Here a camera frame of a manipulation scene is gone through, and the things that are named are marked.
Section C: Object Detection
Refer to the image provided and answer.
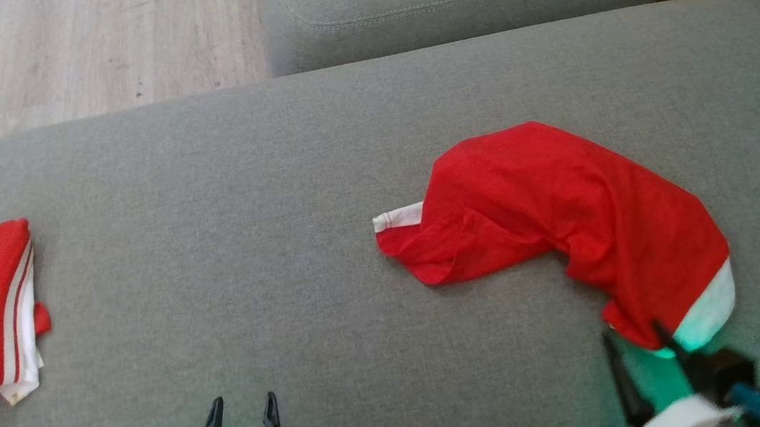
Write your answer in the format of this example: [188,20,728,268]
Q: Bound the blue right camera connector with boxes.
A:
[729,381,760,423]

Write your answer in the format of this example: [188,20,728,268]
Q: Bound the grey fabric sofa seat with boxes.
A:
[0,0,760,427]

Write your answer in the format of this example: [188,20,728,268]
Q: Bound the red garment with white panels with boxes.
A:
[363,99,744,392]

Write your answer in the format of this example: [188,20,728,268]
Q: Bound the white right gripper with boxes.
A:
[601,310,744,427]

